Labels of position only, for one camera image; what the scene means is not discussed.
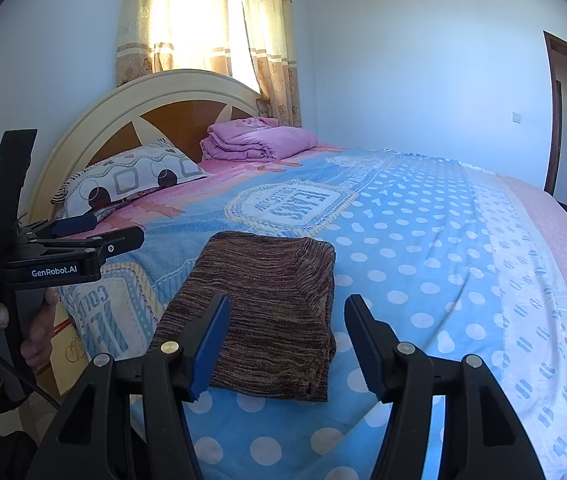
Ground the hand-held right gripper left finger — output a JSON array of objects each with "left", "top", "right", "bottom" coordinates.
[{"left": 38, "top": 294, "right": 231, "bottom": 480}]

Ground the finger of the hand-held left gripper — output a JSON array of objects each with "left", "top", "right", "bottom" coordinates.
[
  {"left": 38, "top": 226, "right": 145, "bottom": 261},
  {"left": 24, "top": 212, "right": 101, "bottom": 242}
]

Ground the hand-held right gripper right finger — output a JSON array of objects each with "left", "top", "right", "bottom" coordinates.
[{"left": 344, "top": 294, "right": 531, "bottom": 480}]

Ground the brown knitted sweater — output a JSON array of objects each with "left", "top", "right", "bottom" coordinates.
[{"left": 147, "top": 231, "right": 338, "bottom": 403}]

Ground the person's left hand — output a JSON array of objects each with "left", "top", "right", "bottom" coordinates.
[{"left": 0, "top": 287, "right": 60, "bottom": 376}]

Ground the white patterned pillow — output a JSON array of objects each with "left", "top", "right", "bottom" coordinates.
[{"left": 52, "top": 139, "right": 211, "bottom": 221}]

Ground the blue pink printed bed sheet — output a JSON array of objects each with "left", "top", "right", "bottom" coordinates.
[{"left": 58, "top": 142, "right": 567, "bottom": 480}]

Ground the cream wooden bed headboard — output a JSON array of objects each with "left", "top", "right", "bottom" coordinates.
[{"left": 28, "top": 70, "right": 264, "bottom": 221}]

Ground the folded pink blanket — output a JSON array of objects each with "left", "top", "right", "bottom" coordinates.
[{"left": 200, "top": 116, "right": 318, "bottom": 162}]

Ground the beige patterned curtain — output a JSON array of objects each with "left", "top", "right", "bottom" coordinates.
[
  {"left": 116, "top": 0, "right": 234, "bottom": 88},
  {"left": 238, "top": 0, "right": 303, "bottom": 128}
]

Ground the bright window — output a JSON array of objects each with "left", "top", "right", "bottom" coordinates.
[{"left": 226, "top": 0, "right": 259, "bottom": 91}]

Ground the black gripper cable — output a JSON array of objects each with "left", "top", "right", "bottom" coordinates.
[{"left": 0, "top": 304, "right": 62, "bottom": 407}]

